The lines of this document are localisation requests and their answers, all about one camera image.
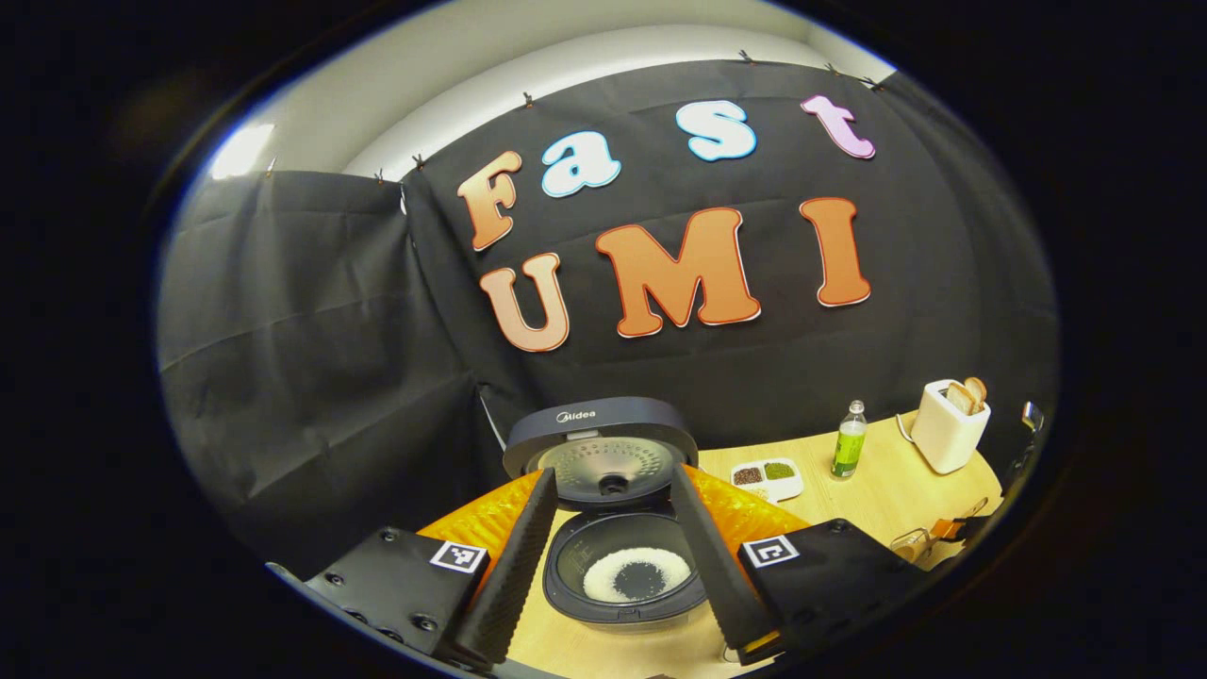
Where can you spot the black rice cooker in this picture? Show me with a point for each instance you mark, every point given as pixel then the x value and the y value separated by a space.
pixel 603 424

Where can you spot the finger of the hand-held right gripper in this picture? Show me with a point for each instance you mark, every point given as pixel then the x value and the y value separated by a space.
pixel 952 528

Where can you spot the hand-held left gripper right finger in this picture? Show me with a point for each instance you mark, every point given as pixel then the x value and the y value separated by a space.
pixel 721 575

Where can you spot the white rice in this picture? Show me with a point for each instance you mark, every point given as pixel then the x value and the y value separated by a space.
pixel 603 580

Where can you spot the white toaster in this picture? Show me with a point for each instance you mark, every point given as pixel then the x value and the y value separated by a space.
pixel 946 438

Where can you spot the green drink bottle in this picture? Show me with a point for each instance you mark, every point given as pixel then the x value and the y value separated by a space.
pixel 848 448

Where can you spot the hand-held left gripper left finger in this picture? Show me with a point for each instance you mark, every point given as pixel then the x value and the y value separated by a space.
pixel 514 575

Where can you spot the ceiling light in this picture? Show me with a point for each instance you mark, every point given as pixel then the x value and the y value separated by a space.
pixel 240 151

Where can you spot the white divided bean dish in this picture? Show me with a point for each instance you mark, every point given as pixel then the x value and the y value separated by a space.
pixel 766 478

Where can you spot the bread slice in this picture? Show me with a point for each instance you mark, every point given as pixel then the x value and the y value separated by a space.
pixel 960 399
pixel 977 390

